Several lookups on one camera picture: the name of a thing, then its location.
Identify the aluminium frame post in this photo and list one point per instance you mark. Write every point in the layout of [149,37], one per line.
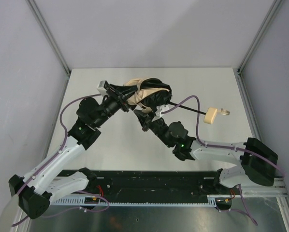
[264,27]
[48,34]

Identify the left aluminium frame post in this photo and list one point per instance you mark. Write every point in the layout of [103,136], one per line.
[48,34]

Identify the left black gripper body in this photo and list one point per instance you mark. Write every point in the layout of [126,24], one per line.
[122,99]

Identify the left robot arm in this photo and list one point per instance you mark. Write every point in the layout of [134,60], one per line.
[37,189]

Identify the right aluminium frame post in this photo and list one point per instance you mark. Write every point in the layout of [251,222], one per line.
[264,27]

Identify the beige folding umbrella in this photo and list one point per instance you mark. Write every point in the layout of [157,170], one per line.
[151,93]

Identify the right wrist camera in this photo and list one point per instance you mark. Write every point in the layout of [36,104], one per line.
[159,112]

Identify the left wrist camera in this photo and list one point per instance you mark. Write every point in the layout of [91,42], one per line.
[103,88]

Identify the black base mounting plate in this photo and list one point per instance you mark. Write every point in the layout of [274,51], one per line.
[163,186]

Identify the white slotted cable duct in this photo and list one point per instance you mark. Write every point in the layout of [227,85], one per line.
[82,200]

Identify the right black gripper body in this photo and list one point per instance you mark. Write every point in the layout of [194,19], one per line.
[149,121]

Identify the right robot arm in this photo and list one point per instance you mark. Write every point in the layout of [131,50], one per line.
[253,161]

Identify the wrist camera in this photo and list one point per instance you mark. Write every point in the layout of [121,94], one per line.
[103,88]
[159,112]

